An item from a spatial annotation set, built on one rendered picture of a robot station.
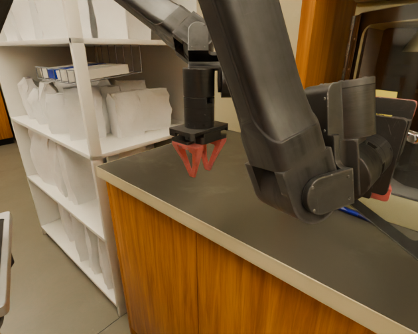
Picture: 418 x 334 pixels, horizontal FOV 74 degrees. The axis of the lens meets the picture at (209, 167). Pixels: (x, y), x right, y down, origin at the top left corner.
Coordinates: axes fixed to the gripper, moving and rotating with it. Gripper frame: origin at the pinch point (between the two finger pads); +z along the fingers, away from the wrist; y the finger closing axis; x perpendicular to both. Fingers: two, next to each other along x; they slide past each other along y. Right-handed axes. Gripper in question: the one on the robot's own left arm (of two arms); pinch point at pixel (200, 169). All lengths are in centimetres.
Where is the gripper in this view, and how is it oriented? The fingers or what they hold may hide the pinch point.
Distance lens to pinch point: 56.3
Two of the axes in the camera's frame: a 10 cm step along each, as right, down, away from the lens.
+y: 6.7, -2.9, 6.9
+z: 0.0, 9.2, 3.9
